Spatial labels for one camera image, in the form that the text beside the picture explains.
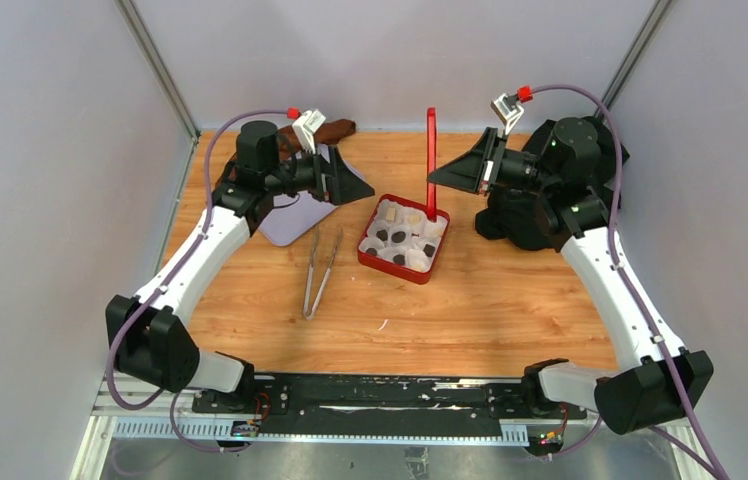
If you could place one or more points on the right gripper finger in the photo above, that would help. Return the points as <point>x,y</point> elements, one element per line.
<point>448,176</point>
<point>475,159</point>

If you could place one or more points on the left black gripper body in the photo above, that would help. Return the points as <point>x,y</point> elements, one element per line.
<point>304,174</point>

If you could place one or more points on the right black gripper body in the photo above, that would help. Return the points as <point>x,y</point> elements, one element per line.
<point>513,169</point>

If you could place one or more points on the red box lid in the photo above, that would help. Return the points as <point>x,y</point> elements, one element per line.
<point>431,161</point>

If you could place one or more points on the dark oval chocolate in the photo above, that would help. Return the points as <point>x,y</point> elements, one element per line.
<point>398,237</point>

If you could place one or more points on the red chocolate box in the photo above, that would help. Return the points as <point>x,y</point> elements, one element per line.
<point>414,221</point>

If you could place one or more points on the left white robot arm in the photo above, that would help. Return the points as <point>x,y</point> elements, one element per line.
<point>147,331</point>

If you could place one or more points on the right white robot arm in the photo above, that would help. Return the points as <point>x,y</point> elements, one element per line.
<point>658,379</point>

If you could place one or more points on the lavender tray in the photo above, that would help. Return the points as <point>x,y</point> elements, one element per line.
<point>294,215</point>

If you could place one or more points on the black cloth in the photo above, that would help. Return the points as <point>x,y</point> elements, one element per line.
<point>509,213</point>

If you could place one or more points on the brown cloth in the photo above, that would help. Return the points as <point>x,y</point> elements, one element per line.
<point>330,133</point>

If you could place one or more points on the white paper cup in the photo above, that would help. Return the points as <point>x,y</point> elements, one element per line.
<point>434,229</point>
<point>382,208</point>
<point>416,260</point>

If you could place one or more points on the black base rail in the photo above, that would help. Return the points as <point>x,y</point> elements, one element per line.
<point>372,407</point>

